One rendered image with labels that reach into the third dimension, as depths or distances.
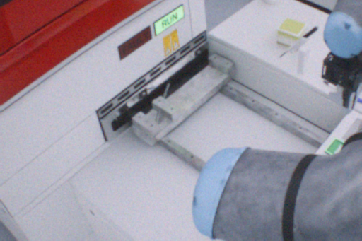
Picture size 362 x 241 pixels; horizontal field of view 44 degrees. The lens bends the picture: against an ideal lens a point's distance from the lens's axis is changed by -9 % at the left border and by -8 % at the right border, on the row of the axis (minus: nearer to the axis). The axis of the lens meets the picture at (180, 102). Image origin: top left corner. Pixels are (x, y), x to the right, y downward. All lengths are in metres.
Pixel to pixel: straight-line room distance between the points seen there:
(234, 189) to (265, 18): 1.12
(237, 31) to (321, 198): 1.11
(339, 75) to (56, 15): 0.61
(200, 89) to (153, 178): 0.31
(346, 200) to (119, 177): 0.96
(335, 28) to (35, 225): 1.01
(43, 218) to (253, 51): 0.80
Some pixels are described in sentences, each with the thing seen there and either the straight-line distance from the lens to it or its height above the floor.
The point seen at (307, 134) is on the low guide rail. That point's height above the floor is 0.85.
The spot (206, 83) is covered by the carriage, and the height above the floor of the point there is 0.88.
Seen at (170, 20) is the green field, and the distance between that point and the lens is 1.38.
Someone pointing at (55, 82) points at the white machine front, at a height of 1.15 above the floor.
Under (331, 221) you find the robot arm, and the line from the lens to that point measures 0.48.
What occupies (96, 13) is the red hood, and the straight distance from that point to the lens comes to 1.11.
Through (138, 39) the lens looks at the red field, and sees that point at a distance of 1.32.
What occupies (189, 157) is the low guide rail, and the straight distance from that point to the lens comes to 1.33.
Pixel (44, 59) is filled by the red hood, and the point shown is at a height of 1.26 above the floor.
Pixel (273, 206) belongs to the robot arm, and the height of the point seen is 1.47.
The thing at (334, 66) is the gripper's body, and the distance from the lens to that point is 1.00.
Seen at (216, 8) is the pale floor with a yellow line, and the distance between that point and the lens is 3.38.
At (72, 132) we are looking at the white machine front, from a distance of 1.30.
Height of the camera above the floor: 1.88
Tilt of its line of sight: 45 degrees down
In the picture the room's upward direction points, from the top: 8 degrees counter-clockwise
